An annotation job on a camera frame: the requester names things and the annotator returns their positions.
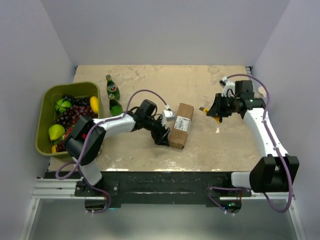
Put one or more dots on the dark black grape bunch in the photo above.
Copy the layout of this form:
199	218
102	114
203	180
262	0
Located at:
77	101

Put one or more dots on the green glass bottle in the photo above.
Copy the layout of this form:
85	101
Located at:
112	88
115	107

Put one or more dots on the brown cardboard express box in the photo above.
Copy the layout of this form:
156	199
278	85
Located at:
179	133

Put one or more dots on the beige cup bottle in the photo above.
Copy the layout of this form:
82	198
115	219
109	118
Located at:
261	91

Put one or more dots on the yellow green pear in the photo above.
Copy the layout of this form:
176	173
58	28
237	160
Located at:
56	131

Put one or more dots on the yellow lemon fruit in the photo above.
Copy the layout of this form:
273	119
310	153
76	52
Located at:
94	104

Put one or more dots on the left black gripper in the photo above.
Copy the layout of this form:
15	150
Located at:
160	136

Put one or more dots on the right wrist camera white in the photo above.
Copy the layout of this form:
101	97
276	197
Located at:
228	87

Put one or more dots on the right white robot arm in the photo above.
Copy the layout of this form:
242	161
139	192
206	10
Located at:
276	170

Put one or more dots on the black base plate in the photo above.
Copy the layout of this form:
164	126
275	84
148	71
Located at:
117	188

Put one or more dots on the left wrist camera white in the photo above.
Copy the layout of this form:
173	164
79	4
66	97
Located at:
167	116

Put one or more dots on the yellow utility knife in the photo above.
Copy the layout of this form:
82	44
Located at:
218	119

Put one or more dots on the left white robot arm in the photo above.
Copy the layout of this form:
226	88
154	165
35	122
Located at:
85	140

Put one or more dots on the red dragon fruit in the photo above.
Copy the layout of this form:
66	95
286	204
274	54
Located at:
69	130

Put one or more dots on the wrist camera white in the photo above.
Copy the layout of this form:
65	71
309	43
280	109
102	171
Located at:
228	87
167	116

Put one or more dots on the red purple grape bunch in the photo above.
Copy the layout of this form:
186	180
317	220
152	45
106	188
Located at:
71	116

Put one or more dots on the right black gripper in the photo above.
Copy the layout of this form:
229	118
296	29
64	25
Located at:
216	109

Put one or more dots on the olive green plastic bin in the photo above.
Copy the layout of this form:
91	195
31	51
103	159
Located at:
48	113

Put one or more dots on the lower dark red grapes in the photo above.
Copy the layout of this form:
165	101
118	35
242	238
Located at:
60	147

